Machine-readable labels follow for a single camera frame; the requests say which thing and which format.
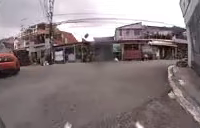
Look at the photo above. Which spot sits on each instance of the dark low building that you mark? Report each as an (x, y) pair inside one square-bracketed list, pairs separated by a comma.
[(103, 49)]

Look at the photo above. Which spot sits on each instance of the grey asphalt road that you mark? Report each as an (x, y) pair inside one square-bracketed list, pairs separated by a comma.
[(84, 90)]

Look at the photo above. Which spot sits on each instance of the two-storey building with awning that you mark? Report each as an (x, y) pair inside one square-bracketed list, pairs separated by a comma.
[(144, 41)]

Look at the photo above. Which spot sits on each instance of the utility pole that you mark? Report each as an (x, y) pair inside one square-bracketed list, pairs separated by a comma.
[(50, 30)]

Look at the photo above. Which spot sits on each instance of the building with red roof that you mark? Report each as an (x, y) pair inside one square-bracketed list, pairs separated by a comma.
[(38, 43)]

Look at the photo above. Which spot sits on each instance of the robot's own part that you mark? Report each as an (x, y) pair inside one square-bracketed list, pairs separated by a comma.
[(139, 125), (67, 125)]

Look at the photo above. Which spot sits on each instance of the pale concrete kerb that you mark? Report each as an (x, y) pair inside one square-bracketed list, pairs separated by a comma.
[(184, 100)]

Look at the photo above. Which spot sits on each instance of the grey concrete pavement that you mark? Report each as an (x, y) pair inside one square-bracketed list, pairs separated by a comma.
[(194, 85)]

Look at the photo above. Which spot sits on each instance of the red car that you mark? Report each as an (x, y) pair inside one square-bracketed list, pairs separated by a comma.
[(1, 61)]

